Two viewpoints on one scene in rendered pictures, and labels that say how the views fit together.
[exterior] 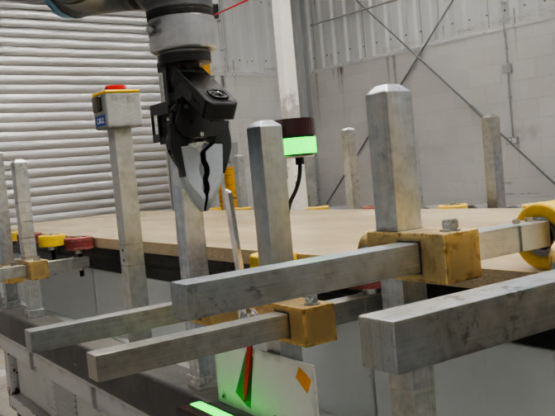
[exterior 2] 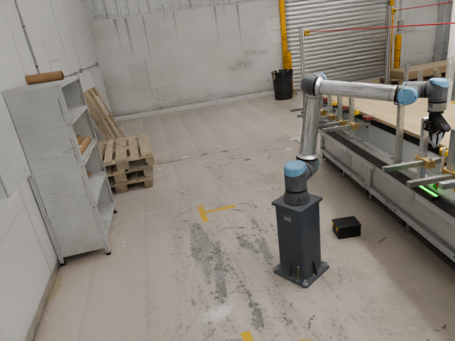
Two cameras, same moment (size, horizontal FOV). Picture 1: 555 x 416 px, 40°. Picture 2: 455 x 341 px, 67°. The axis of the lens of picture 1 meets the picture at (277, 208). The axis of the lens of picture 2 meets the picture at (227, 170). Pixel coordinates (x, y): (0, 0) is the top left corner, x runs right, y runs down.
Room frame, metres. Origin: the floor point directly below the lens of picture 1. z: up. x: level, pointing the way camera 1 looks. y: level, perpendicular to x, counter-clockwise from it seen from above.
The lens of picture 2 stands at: (-1.12, 0.25, 1.74)
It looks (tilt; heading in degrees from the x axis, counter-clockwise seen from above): 22 degrees down; 29
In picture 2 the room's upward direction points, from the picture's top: 8 degrees counter-clockwise
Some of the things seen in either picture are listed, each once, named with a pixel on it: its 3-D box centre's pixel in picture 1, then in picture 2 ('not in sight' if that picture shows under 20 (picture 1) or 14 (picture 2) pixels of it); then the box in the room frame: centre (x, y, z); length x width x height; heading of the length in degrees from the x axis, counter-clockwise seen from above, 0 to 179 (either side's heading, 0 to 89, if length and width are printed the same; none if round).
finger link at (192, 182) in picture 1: (184, 178); (430, 139); (1.02, 0.12, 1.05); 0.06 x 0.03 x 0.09; 33
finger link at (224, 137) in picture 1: (213, 141); not in sight; (1.03, 0.08, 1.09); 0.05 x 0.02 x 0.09; 123
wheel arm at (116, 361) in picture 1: (257, 331); (445, 178); (0.95, 0.04, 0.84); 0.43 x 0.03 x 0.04; 123
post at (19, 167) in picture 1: (27, 246); (351, 118); (2.07, 0.69, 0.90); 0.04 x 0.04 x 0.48; 33
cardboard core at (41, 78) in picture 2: not in sight; (45, 77); (0.96, 3.14, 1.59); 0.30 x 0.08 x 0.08; 130
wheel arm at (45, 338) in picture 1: (170, 314); (416, 164); (1.16, 0.18, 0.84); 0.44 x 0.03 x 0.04; 123
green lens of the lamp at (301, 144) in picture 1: (295, 146); not in sight; (1.05, -0.03, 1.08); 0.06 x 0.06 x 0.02
